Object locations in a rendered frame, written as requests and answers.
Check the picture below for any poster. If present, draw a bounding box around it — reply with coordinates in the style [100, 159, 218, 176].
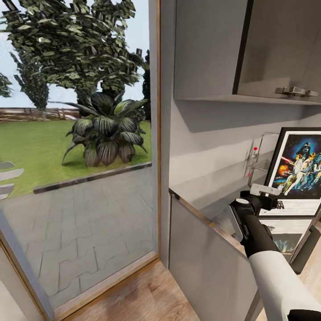
[255, 127, 321, 218]

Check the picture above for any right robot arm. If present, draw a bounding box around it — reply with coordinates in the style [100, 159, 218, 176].
[227, 183, 321, 321]

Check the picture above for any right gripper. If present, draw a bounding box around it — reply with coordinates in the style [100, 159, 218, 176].
[240, 190, 278, 211]

